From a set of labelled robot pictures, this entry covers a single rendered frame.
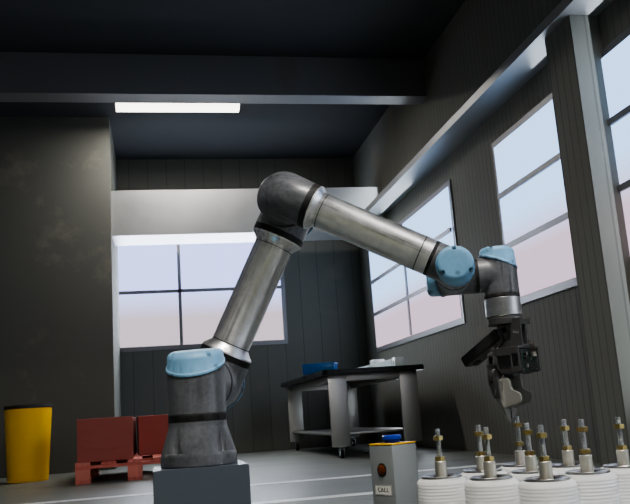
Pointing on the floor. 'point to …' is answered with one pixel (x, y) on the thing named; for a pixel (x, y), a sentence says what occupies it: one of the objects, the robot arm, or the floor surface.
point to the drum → (27, 442)
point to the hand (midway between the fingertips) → (507, 415)
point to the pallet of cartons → (118, 445)
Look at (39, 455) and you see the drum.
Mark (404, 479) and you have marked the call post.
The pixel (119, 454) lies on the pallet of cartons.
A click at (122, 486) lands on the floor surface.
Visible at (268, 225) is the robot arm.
